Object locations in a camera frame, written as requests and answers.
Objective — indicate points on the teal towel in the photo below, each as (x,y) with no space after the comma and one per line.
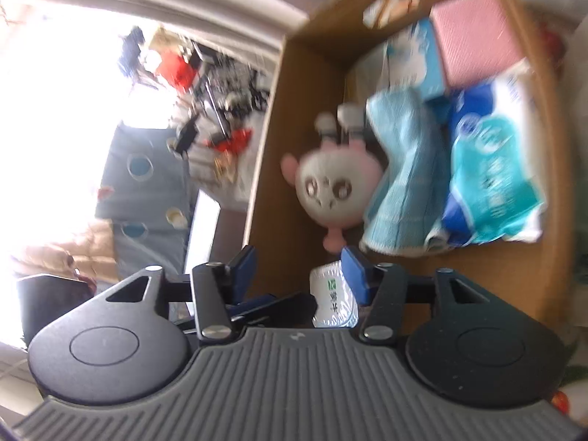
(409,170)

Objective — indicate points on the beige cloth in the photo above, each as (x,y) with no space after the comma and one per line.
(69,252)

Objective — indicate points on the red bag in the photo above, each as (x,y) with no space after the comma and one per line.
(177,71)

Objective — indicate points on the pink white plush toy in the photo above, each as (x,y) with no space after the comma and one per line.
(330,188)

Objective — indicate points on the black metal rack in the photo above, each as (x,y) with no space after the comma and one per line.
(225,87)

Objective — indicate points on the white board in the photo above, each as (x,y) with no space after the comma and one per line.
(202,234)

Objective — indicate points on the blue wet wipes pack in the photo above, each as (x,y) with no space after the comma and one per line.
(491,170)

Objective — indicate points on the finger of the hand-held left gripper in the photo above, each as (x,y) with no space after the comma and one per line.
(285,305)

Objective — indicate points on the brown cardboard box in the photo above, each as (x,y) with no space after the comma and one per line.
(285,211)

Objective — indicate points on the blue-grey dotted cloth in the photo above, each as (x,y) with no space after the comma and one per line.
(138,202)

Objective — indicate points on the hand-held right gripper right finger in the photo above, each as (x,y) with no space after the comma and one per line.
(356,271)

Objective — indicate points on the white labelled tissue pack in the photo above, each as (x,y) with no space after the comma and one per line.
(418,59)

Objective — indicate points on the dark stool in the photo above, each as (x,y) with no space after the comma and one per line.
(50,303)

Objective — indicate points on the pink knitted cloth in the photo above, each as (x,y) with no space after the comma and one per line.
(473,36)

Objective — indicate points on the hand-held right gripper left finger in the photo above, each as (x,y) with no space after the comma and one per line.
(243,271)

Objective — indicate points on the small clear tissue packet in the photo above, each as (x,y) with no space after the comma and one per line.
(328,289)

